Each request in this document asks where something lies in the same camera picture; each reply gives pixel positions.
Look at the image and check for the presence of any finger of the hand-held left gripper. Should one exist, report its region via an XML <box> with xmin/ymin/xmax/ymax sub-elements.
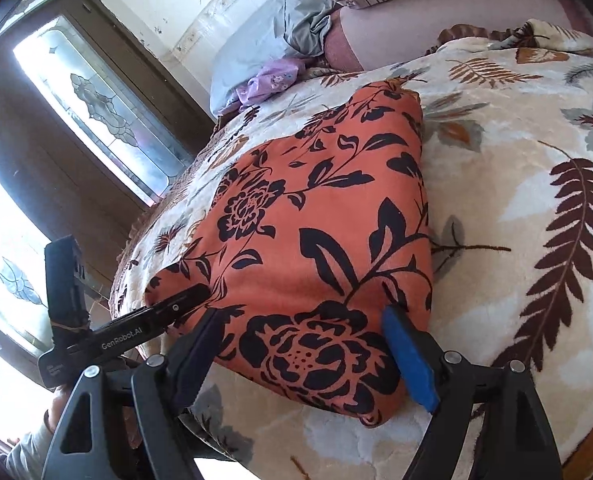
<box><xmin>144</xmin><ymin>282</ymin><xmax>212</xmax><ymax>331</ymax></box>

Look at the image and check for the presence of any stained glass window pane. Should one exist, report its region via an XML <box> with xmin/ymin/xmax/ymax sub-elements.
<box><xmin>0</xmin><ymin>155</ymin><xmax>97</xmax><ymax>356</ymax></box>
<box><xmin>14</xmin><ymin>15</ymin><xmax>194</xmax><ymax>206</ymax></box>

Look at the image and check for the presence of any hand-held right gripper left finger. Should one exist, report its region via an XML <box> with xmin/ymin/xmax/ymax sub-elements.
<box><xmin>40</xmin><ymin>308</ymin><xmax>224</xmax><ymax>480</ymax></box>

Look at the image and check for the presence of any purple floral cloth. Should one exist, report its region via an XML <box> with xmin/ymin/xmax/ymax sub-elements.
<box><xmin>234</xmin><ymin>57</ymin><xmax>302</xmax><ymax>108</ymax></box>

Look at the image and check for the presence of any cream leaf print blanket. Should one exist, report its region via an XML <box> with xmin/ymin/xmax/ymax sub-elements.
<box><xmin>109</xmin><ymin>19</ymin><xmax>593</xmax><ymax>480</ymax></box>

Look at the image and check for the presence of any grey-blue pillow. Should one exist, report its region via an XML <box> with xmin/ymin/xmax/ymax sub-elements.
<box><xmin>209</xmin><ymin>0</ymin><xmax>345</xmax><ymax>116</ymax></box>

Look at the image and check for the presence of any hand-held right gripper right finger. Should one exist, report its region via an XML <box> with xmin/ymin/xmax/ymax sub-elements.
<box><xmin>381</xmin><ymin>304</ymin><xmax>564</xmax><ymax>480</ymax></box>

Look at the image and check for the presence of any brown wooden window frame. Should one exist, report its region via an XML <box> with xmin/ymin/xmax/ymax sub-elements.
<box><xmin>0</xmin><ymin>0</ymin><xmax>217</xmax><ymax>391</ymax></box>

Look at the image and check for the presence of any pink bed sheet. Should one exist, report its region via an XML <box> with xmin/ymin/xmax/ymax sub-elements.
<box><xmin>324</xmin><ymin>0</ymin><xmax>593</xmax><ymax>71</ymax></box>

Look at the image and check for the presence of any person's left hand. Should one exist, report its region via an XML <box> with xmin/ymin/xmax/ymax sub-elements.
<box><xmin>44</xmin><ymin>392</ymin><xmax>68</xmax><ymax>436</ymax></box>

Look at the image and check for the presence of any orange black floral garment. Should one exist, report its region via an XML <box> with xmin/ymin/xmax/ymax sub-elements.
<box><xmin>144</xmin><ymin>80</ymin><xmax>435</xmax><ymax>428</ymax></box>

